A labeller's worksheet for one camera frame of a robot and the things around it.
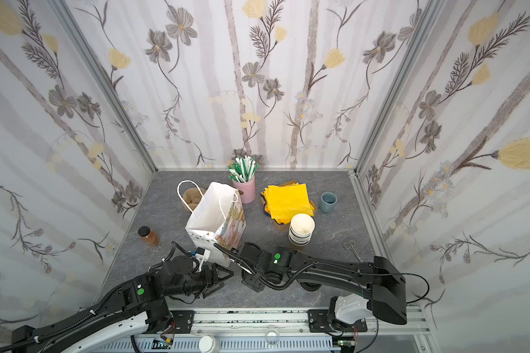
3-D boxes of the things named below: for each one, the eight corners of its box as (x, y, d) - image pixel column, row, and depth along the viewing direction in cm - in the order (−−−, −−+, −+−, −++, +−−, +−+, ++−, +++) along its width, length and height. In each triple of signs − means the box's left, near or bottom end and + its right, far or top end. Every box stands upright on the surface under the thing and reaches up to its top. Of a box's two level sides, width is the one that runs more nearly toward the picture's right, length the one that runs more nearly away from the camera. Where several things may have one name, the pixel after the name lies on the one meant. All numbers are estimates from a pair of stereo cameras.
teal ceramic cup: (320, 212, 106) (323, 203, 101) (318, 200, 111) (321, 191, 105) (334, 212, 106) (338, 203, 101) (332, 200, 111) (335, 191, 105)
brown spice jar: (145, 246, 94) (135, 236, 87) (149, 236, 97) (139, 226, 89) (158, 246, 94) (149, 236, 87) (161, 236, 97) (153, 226, 89)
